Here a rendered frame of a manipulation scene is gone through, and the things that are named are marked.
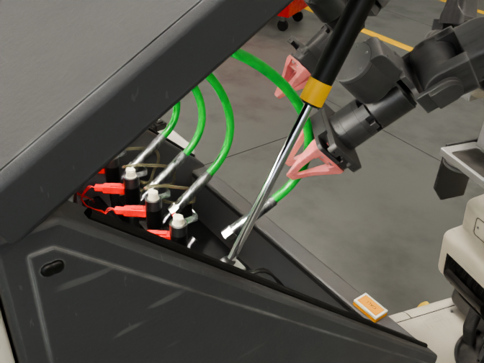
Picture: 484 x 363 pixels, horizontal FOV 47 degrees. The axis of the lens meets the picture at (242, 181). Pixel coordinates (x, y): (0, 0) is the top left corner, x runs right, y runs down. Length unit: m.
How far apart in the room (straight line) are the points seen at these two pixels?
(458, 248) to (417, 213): 1.49
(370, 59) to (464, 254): 0.82
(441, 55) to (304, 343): 0.39
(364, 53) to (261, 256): 0.56
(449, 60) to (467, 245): 0.77
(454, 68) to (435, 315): 1.36
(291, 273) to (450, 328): 0.98
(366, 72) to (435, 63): 0.09
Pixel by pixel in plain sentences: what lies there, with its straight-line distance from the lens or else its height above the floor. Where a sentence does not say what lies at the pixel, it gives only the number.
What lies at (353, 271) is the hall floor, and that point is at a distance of 2.49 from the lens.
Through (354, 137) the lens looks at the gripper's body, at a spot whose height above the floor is 1.28.
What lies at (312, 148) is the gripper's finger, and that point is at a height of 1.26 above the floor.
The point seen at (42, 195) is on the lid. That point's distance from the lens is 0.28.
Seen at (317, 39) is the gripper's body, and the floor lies 1.30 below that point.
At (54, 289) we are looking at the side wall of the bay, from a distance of 0.35.
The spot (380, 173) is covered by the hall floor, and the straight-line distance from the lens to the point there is 3.18.
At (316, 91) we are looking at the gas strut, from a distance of 0.43.
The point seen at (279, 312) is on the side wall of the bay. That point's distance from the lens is 0.51.
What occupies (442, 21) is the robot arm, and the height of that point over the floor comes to 1.29.
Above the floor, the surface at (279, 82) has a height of 1.35.
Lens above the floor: 1.64
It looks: 34 degrees down
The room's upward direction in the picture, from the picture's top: 3 degrees clockwise
